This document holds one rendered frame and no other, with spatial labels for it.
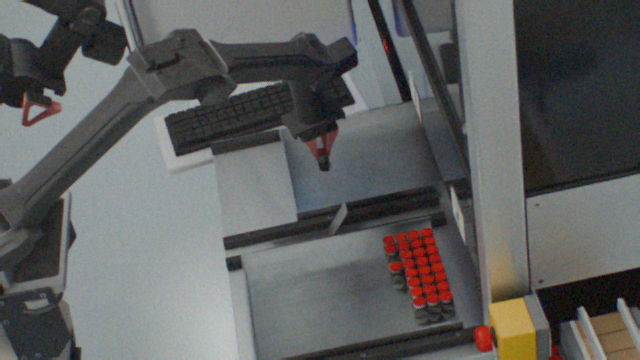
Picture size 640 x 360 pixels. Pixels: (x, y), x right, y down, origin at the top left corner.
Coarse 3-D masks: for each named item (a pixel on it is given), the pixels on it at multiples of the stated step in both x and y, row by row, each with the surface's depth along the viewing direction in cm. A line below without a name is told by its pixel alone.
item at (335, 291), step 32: (416, 224) 216; (256, 256) 216; (288, 256) 217; (320, 256) 217; (352, 256) 216; (384, 256) 215; (256, 288) 213; (288, 288) 212; (320, 288) 211; (352, 288) 210; (384, 288) 209; (256, 320) 208; (288, 320) 206; (320, 320) 205; (352, 320) 204; (384, 320) 203; (448, 320) 201; (256, 352) 199; (288, 352) 201; (320, 352) 196
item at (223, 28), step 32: (160, 0) 258; (192, 0) 260; (224, 0) 262; (256, 0) 264; (288, 0) 266; (320, 0) 268; (128, 32) 261; (160, 32) 262; (224, 32) 267; (256, 32) 269; (288, 32) 271; (320, 32) 273; (352, 32) 276
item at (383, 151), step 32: (352, 128) 244; (384, 128) 242; (416, 128) 241; (288, 160) 239; (352, 160) 236; (384, 160) 235; (416, 160) 233; (320, 192) 230; (352, 192) 229; (384, 192) 228; (416, 192) 223
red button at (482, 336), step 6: (474, 330) 182; (480, 330) 181; (486, 330) 180; (474, 336) 182; (480, 336) 180; (486, 336) 180; (492, 336) 181; (480, 342) 180; (486, 342) 180; (480, 348) 181; (486, 348) 180; (492, 348) 180
